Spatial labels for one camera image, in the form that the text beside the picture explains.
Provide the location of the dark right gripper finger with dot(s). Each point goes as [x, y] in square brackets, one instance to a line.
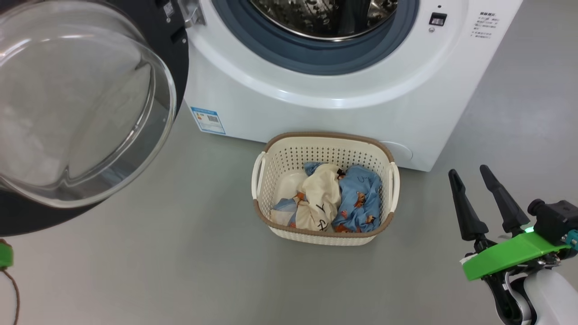
[505, 205]
[467, 212]

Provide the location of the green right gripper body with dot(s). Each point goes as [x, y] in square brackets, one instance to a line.
[515, 255]

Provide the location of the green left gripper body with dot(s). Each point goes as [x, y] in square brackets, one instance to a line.
[5, 253]

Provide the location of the round black glass washer door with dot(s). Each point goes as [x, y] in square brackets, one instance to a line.
[27, 219]

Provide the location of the blue cartoon print garment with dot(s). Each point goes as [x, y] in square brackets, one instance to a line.
[371, 198]

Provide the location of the cream garment with blue trim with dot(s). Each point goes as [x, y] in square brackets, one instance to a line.
[321, 189]

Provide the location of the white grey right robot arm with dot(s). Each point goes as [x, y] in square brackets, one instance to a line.
[551, 298]

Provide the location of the white front-load washing machine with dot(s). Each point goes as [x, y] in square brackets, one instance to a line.
[316, 117]

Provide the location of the black square door lock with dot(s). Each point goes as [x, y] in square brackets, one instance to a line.
[438, 19]

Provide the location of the stainless steel washing machine drum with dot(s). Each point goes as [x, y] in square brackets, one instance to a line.
[316, 18]

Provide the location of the grey rubber door gasket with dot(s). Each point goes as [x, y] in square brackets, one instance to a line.
[280, 50]

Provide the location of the white label sticker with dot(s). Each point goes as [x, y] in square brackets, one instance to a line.
[168, 9]

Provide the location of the silver metal door hinge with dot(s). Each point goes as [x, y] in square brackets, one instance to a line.
[192, 16]

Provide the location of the round white filter cover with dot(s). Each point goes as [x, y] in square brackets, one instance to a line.
[399, 151]

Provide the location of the cream basket with brown rim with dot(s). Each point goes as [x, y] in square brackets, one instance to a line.
[325, 237]

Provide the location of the blue energy label sticker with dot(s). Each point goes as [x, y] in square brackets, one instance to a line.
[208, 121]

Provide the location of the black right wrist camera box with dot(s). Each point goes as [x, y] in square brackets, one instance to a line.
[555, 221]

